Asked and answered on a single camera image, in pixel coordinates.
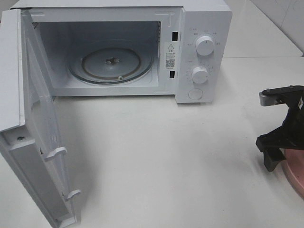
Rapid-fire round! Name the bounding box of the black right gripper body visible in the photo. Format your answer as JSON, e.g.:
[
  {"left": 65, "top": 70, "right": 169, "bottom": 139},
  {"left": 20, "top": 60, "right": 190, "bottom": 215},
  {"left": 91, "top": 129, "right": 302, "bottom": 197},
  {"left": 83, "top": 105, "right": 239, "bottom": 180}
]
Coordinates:
[{"left": 256, "top": 99, "right": 304, "bottom": 152}]

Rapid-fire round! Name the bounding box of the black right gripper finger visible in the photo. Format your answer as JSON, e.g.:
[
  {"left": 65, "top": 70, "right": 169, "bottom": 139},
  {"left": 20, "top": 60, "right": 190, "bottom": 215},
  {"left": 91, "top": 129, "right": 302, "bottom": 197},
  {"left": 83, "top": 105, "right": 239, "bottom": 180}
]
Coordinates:
[{"left": 263, "top": 149, "right": 285, "bottom": 171}]

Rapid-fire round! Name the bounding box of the pink round plate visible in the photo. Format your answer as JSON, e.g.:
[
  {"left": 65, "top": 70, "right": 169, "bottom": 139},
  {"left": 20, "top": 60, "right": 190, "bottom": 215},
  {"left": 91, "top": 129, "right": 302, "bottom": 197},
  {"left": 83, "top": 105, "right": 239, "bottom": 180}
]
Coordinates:
[{"left": 282, "top": 149, "right": 304, "bottom": 198}]

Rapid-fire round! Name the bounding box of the round white door button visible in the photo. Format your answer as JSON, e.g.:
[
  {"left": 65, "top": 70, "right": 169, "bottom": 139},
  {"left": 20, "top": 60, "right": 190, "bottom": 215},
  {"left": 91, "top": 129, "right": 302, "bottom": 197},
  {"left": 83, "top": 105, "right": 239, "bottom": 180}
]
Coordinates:
[{"left": 188, "top": 88, "right": 203, "bottom": 100}]

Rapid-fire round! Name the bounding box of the white microwave door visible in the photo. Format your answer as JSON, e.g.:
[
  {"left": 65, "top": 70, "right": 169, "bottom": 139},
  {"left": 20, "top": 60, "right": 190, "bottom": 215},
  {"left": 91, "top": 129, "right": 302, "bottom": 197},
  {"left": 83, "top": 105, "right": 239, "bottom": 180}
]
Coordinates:
[{"left": 0, "top": 9, "right": 81, "bottom": 228}]

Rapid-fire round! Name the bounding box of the white lower microwave knob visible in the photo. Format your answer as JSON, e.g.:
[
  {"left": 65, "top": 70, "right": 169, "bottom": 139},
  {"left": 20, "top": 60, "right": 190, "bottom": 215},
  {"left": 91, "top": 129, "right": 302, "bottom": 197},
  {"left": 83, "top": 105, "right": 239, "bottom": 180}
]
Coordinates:
[{"left": 192, "top": 66, "right": 209, "bottom": 84}]

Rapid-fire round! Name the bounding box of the white microwave knob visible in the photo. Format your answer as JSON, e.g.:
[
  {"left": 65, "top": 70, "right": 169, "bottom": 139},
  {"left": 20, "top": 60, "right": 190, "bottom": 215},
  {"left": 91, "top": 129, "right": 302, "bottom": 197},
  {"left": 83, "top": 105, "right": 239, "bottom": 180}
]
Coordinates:
[
  {"left": 195, "top": 35, "right": 215, "bottom": 56},
  {"left": 192, "top": 66, "right": 209, "bottom": 84}
]

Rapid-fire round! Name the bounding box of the white upper microwave knob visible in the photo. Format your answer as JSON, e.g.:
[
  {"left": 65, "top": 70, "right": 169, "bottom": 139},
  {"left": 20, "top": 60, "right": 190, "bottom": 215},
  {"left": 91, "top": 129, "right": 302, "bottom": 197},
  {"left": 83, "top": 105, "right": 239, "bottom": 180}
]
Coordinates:
[{"left": 195, "top": 35, "right": 215, "bottom": 56}]

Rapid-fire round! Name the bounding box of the white microwave oven body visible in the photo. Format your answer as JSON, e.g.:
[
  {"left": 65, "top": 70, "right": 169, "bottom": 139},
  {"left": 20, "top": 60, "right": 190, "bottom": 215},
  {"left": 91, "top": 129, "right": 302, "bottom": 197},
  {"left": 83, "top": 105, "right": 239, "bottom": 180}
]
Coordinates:
[{"left": 9, "top": 0, "right": 232, "bottom": 103}]

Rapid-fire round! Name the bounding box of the glass microwave turntable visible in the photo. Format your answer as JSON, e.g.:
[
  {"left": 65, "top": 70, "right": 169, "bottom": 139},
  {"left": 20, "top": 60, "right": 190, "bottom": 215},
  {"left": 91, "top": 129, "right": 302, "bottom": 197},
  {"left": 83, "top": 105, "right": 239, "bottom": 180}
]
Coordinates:
[{"left": 67, "top": 47, "right": 153, "bottom": 85}]

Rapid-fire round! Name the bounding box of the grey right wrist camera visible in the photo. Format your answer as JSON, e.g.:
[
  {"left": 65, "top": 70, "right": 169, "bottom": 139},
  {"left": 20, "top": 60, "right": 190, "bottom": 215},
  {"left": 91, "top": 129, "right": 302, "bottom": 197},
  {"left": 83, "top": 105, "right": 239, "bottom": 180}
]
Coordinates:
[{"left": 259, "top": 85, "right": 304, "bottom": 107}]

